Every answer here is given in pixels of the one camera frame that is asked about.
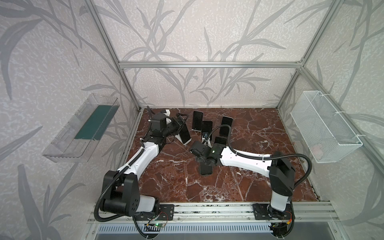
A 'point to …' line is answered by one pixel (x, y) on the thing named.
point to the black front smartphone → (205, 169)
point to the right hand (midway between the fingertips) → (202, 148)
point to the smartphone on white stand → (184, 134)
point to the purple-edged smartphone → (197, 120)
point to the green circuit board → (159, 225)
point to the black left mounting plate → (165, 212)
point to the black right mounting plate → (262, 211)
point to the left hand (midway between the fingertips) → (189, 115)
